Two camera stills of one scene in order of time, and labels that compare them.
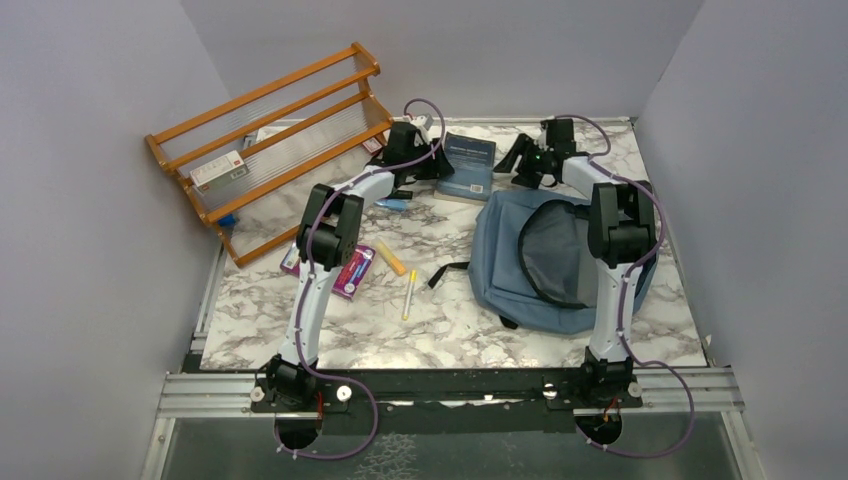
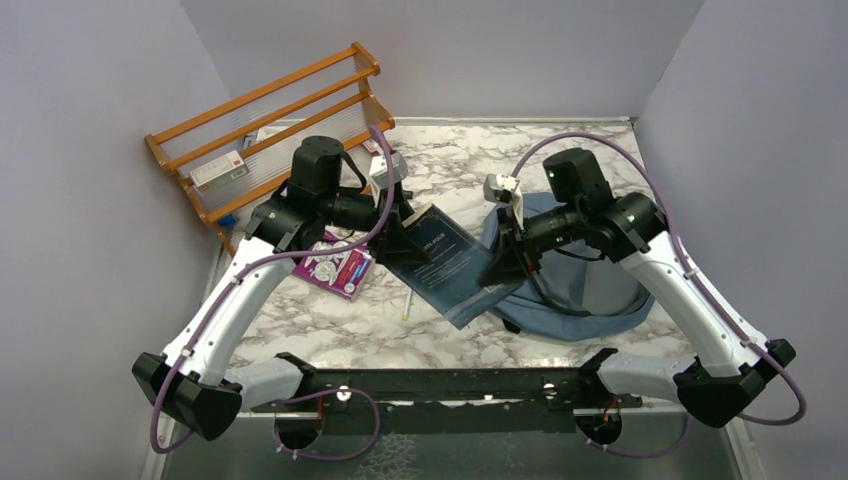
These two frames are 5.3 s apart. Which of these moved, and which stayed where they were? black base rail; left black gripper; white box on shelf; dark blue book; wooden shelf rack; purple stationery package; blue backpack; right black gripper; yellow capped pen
Moved: right black gripper; left black gripper; dark blue book
Stayed: wooden shelf rack; purple stationery package; yellow capped pen; blue backpack; black base rail; white box on shelf
